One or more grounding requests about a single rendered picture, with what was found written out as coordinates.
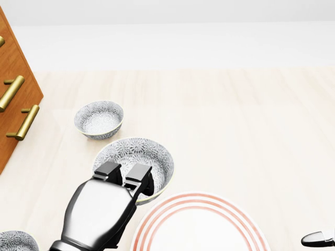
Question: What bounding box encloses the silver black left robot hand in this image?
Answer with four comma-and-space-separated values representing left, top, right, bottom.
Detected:
61, 161, 155, 247

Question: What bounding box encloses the wooden cabinet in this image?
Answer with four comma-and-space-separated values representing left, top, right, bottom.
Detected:
0, 6, 44, 175

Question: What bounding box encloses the wooden drawer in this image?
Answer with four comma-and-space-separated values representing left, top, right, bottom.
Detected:
0, 74, 44, 175
0, 6, 19, 79
0, 44, 34, 136

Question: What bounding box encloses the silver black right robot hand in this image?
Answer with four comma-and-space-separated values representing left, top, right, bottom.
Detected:
300, 226, 335, 248

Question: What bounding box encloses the white plate with red rings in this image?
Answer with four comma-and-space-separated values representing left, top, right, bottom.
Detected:
130, 191, 273, 251

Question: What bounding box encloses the patterned grey bowl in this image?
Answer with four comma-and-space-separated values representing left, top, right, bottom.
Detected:
0, 230, 40, 251
74, 100, 125, 140
93, 138, 175, 206

